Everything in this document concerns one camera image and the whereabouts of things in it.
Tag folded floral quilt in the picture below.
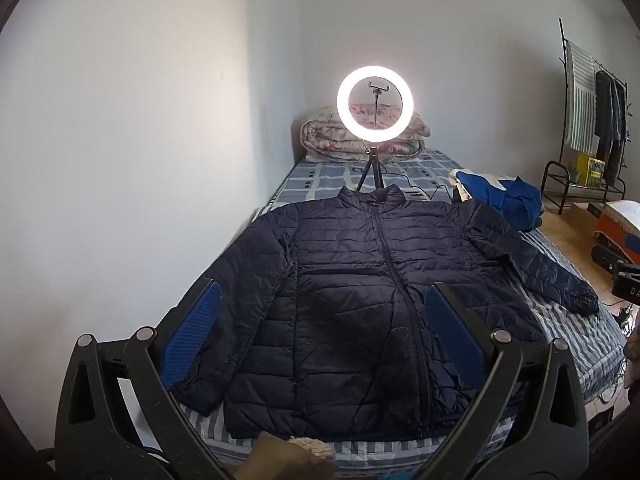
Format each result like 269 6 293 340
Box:
300 104 432 164

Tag black metal clothes rack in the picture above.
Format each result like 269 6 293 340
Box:
539 17 629 216

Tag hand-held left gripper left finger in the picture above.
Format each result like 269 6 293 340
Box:
54 279 224 480

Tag blue garment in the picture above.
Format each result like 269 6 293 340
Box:
457 170 544 234

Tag white ring light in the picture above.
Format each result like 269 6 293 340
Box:
336 66 416 142

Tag yellow box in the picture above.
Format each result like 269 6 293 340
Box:
575 152 607 190

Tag beige fluffy garment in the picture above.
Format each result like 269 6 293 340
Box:
239 432 337 480

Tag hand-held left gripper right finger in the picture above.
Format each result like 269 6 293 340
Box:
422 282 591 480

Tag bed with striped sheet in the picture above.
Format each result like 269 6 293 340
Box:
180 149 629 480

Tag black cable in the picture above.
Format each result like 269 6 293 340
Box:
387 174 454 204

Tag orange box with white cover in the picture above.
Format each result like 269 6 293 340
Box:
594 200 640 252

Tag navy quilted puffer jacket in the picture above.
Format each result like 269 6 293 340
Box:
170 184 601 439

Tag dark hanging clothes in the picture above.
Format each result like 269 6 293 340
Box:
594 70 629 187

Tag cream cloth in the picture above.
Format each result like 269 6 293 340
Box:
448 168 512 204

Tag black phone holder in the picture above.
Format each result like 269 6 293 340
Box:
367 78 391 133

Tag striped hanging towel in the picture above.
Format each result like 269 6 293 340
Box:
565 41 599 154

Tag black tripod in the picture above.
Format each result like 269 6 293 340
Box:
356 144 388 194

